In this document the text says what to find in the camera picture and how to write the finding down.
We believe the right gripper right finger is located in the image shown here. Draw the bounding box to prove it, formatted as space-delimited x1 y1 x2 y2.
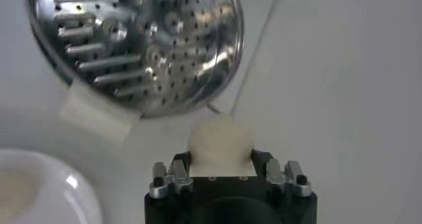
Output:
250 148 313 198

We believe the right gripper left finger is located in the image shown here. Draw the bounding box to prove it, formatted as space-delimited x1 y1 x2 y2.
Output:
148 151 195 200

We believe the stainless steel steamer basket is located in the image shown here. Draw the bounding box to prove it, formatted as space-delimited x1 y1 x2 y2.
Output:
22 0 245 146

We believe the white round plate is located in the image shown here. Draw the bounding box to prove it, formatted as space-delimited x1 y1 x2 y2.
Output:
0 148 104 224

